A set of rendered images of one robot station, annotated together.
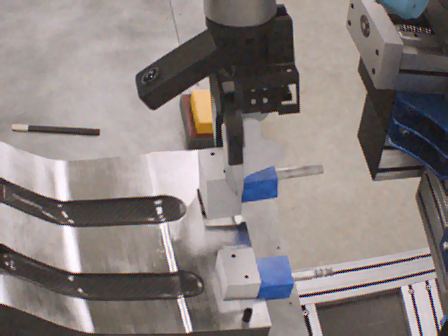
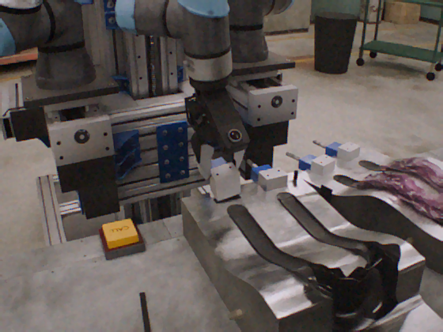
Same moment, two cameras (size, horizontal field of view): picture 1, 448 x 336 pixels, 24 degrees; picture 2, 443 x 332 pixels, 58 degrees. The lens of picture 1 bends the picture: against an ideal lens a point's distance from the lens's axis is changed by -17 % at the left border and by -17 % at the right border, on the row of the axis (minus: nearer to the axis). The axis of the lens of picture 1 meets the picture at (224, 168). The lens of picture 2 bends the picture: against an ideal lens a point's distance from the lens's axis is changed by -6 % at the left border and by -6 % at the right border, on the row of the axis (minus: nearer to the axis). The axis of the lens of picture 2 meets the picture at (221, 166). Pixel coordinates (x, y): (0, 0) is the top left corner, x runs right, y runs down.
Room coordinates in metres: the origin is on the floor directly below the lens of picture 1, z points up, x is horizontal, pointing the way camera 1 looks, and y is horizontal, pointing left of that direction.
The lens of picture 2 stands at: (0.98, 0.70, 1.35)
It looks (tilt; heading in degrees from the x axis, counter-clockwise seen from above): 29 degrees down; 264
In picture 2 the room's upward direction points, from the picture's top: straight up
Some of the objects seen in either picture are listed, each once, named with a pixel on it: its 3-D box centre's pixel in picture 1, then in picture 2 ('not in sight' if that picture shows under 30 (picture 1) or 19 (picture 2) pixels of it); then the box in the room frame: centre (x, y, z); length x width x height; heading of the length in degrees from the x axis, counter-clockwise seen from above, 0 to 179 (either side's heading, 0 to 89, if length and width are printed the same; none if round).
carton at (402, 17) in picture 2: not in sight; (402, 11); (-3.31, -7.18, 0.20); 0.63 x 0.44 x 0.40; 23
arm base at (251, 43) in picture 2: not in sight; (242, 39); (0.81, -0.50, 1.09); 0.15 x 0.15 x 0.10
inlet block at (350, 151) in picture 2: not in sight; (332, 149); (0.60, -0.25, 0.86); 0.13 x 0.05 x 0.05; 125
